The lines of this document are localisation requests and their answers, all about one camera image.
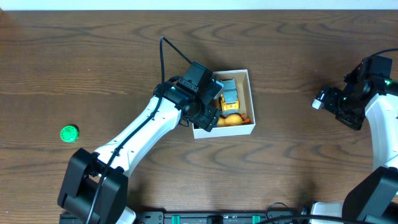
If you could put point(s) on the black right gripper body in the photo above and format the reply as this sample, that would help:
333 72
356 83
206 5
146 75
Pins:
330 101

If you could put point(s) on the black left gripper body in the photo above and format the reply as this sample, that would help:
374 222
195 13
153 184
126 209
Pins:
210 117

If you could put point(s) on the yellow grey toy truck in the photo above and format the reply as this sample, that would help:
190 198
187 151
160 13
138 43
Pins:
229 98

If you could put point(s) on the orange rubber duck toy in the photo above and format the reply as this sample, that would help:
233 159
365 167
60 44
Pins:
233 120

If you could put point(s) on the white cardboard box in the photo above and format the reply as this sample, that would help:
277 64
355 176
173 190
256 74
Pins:
245 106

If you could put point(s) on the green round plastic toy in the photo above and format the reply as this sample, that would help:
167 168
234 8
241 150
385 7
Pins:
69 134

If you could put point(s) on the white yellow cube toy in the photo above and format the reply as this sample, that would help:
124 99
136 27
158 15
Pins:
317 104

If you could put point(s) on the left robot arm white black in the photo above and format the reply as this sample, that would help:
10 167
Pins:
94 188

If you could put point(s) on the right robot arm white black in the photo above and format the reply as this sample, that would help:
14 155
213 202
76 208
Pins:
373 99

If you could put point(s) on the black mounting rail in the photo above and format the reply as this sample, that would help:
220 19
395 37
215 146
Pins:
276 213

